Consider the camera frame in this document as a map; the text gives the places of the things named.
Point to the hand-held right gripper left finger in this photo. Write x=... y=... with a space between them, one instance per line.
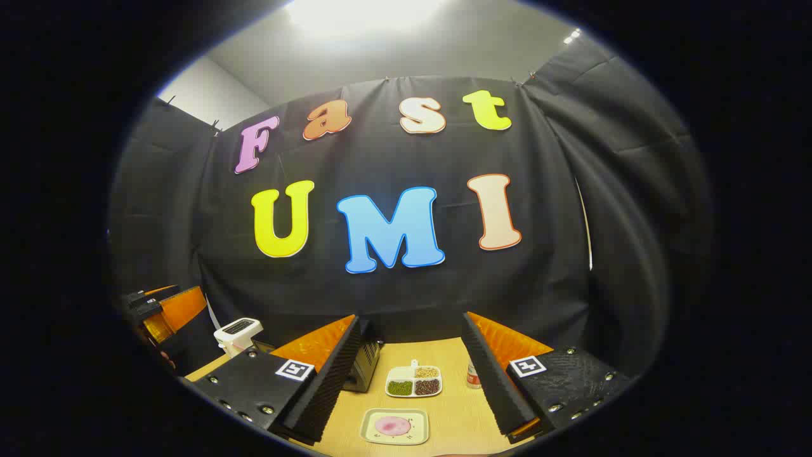
x=330 y=381

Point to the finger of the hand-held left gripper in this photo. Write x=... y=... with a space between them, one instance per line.
x=184 y=306
x=158 y=329

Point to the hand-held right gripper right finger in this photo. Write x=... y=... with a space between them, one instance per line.
x=491 y=381

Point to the black electric oven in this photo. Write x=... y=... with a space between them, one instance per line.
x=366 y=365

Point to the cream square plate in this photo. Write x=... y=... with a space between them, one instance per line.
x=374 y=438

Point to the pink round food slice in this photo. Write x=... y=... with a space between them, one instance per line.
x=392 y=425

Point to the clear plastic water bottle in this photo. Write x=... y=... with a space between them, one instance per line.
x=473 y=376

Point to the white toaster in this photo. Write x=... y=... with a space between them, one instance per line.
x=236 y=333

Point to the white divided plate of beans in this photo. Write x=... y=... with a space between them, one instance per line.
x=413 y=381

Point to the black backdrop cloth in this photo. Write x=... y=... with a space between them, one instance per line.
x=539 y=285

